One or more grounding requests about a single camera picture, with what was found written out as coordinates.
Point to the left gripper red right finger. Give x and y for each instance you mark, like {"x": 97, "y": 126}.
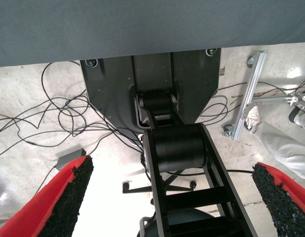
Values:
{"x": 288, "y": 205}

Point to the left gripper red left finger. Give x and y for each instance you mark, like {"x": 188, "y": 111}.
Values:
{"x": 43, "y": 209}

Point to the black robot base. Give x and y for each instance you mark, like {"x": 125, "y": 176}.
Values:
{"x": 110, "y": 93}

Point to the grey box on floor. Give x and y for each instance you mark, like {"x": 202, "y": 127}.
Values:
{"x": 68, "y": 159}

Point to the white sneaker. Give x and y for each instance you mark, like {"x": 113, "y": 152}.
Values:
{"x": 253, "y": 118}

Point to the grey caster wheel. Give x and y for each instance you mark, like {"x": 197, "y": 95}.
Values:
{"x": 228, "y": 130}
{"x": 251, "y": 61}

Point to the black office chair base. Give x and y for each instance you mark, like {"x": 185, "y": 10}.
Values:
{"x": 140, "y": 189}

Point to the grey metal stand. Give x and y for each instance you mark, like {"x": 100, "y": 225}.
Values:
{"x": 271, "y": 99}

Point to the aluminium profile bar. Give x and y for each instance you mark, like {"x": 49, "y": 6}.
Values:
{"x": 249, "y": 96}

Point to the dark grey table cloth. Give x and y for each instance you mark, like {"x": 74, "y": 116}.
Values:
{"x": 142, "y": 24}

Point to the black robot torso frame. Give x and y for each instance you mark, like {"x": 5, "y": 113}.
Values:
{"x": 179, "y": 148}

